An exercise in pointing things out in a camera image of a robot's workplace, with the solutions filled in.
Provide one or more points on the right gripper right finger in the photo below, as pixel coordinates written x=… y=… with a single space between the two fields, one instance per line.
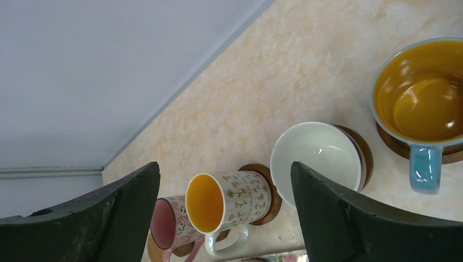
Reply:
x=340 y=224

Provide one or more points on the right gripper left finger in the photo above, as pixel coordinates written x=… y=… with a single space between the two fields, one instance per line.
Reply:
x=110 y=223

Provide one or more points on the brown coaster two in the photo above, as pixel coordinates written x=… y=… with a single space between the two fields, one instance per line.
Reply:
x=156 y=254

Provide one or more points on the pink mug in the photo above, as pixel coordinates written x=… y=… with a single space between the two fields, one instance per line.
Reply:
x=171 y=228

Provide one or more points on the brown coaster three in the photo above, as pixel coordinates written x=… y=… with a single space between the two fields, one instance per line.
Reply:
x=271 y=191

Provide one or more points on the white cup red handle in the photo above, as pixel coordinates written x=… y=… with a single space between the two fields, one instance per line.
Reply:
x=328 y=149

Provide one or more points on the brown coaster five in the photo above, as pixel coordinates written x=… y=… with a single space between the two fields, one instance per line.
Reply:
x=365 y=154

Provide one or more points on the glass mug orange inside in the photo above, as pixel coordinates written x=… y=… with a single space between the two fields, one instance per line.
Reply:
x=220 y=201

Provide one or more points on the blue mug yellow inside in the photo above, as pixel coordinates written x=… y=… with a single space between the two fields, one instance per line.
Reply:
x=416 y=97

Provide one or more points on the brown coaster six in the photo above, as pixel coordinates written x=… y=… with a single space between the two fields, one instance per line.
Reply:
x=450 y=154

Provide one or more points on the floral tray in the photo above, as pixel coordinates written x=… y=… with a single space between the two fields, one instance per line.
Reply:
x=266 y=253

